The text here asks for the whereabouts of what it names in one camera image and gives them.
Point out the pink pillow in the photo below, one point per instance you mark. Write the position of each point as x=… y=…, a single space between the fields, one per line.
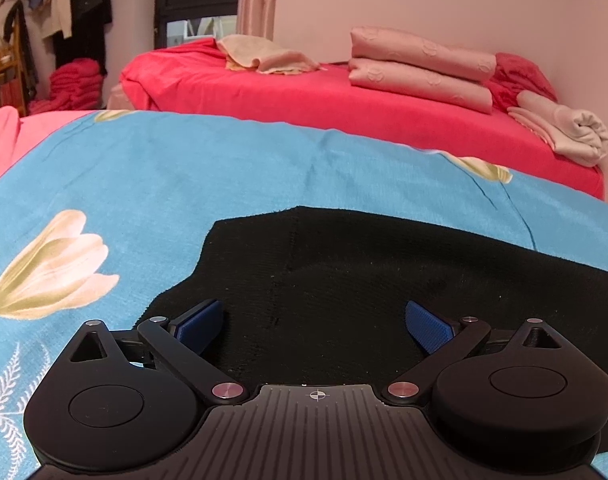
x=418 y=82
x=418 y=50

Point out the stack of red clothes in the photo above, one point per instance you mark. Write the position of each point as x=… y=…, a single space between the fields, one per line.
x=71 y=85

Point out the black pants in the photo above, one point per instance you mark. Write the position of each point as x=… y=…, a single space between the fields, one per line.
x=344 y=280

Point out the beige towel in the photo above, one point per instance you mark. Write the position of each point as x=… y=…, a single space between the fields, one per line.
x=264 y=55

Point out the wooden shelf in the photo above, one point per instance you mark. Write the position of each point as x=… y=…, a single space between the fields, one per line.
x=1 y=80

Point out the blue floral bedsheet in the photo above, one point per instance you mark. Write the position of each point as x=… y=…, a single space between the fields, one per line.
x=184 y=175

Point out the black hanging coat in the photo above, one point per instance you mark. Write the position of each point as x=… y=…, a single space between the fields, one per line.
x=86 y=5

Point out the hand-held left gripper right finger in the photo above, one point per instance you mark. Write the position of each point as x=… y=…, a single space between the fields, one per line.
x=428 y=327

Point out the pink sheet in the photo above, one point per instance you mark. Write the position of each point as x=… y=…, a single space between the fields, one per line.
x=4 y=140

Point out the beige rolled blanket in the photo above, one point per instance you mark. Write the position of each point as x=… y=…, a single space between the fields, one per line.
x=568 y=130

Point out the red cushion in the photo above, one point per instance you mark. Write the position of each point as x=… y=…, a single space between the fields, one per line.
x=521 y=75

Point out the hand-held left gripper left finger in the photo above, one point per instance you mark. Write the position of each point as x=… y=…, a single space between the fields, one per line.
x=201 y=325

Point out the dark framed window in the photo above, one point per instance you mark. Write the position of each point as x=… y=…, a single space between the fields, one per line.
x=199 y=0

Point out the red bed cover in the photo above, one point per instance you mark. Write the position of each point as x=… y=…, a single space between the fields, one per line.
x=294 y=100

